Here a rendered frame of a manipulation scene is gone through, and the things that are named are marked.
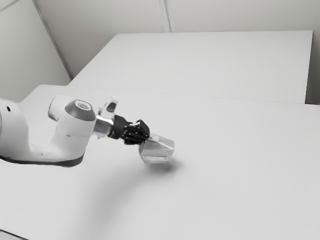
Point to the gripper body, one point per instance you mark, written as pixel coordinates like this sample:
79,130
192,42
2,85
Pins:
119,128

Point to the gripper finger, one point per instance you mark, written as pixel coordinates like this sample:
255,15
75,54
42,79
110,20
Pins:
141,127
132,138

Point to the clear faceted glass mug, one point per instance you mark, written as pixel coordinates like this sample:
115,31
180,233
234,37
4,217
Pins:
157,150

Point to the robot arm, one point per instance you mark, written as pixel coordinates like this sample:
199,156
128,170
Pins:
70,125

